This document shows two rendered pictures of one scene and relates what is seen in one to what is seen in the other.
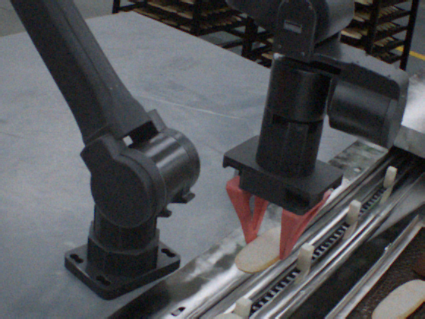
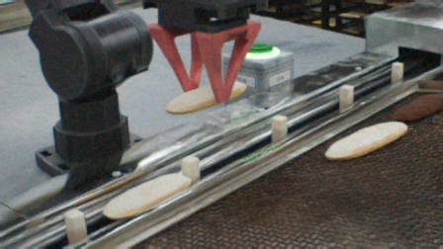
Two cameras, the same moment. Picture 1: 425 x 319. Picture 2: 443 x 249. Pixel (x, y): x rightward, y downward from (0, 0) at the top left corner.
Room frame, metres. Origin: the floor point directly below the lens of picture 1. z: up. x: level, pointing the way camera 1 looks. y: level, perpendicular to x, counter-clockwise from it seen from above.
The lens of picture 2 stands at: (0.04, -0.20, 1.12)
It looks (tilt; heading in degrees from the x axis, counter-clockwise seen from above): 23 degrees down; 6
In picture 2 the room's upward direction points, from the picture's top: straight up
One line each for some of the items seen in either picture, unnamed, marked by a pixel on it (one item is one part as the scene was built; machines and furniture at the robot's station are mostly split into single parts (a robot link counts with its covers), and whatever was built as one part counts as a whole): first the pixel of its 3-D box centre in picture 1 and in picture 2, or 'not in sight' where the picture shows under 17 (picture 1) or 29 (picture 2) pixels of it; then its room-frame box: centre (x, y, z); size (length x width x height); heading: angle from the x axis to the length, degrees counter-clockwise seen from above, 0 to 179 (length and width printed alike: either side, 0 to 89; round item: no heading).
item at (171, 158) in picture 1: (146, 184); (100, 62); (0.70, 0.07, 0.94); 0.09 x 0.05 x 0.10; 65
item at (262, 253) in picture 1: (268, 246); (207, 94); (0.63, -0.07, 0.93); 0.10 x 0.04 x 0.01; 149
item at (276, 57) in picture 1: (306, 87); not in sight; (0.63, -0.07, 1.10); 0.07 x 0.06 x 0.07; 65
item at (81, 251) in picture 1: (123, 238); (90, 127); (0.70, 0.09, 0.86); 0.12 x 0.09 x 0.08; 140
